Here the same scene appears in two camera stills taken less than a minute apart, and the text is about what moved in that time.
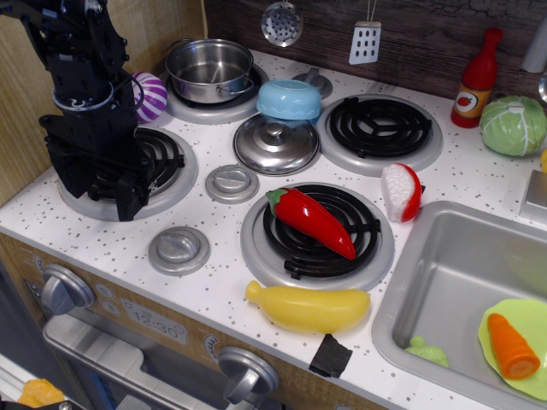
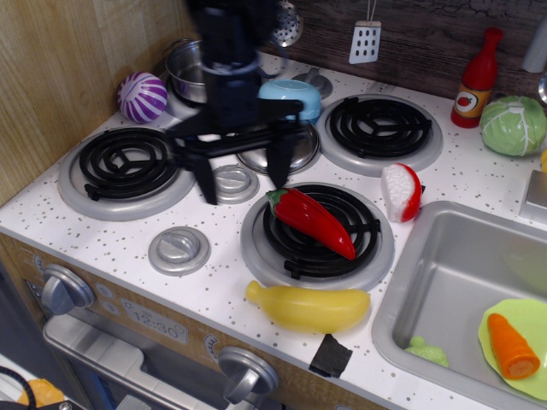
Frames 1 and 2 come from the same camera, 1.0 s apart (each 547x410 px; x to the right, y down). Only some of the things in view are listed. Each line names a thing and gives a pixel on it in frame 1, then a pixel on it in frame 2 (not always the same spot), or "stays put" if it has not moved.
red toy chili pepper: (298, 210) stays put
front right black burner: (281, 255) stays put
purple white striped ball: (149, 95) stays put
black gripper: (93, 138) to (237, 118)
